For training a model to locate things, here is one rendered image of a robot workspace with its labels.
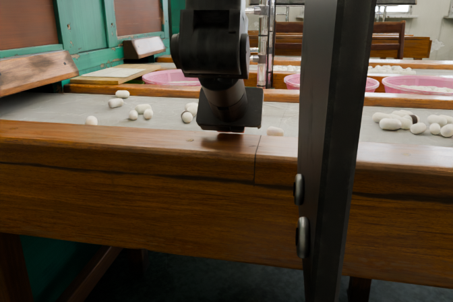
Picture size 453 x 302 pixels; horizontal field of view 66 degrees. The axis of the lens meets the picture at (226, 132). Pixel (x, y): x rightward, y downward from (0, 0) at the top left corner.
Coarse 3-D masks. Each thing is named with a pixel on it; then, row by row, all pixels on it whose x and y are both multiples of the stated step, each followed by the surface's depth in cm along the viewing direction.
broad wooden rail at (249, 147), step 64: (0, 128) 60; (64, 128) 60; (128, 128) 60; (0, 192) 59; (64, 192) 56; (128, 192) 54; (192, 192) 52; (256, 192) 50; (384, 192) 46; (448, 192) 45; (256, 256) 53; (384, 256) 49; (448, 256) 48
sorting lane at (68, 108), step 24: (72, 96) 94; (96, 96) 94; (144, 96) 94; (24, 120) 73; (48, 120) 73; (72, 120) 73; (120, 120) 73; (144, 120) 73; (168, 120) 73; (192, 120) 73; (264, 120) 73; (288, 120) 73; (432, 144) 60
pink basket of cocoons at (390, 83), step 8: (384, 80) 103; (392, 80) 108; (400, 80) 109; (408, 80) 109; (416, 80) 109; (424, 80) 109; (440, 80) 107; (448, 80) 105; (392, 88) 95; (400, 88) 92; (408, 88) 90
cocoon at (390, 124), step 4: (384, 120) 66; (388, 120) 66; (392, 120) 66; (396, 120) 66; (380, 124) 67; (384, 124) 66; (388, 124) 66; (392, 124) 66; (396, 124) 66; (400, 124) 66; (384, 128) 67; (388, 128) 66; (392, 128) 66; (396, 128) 66
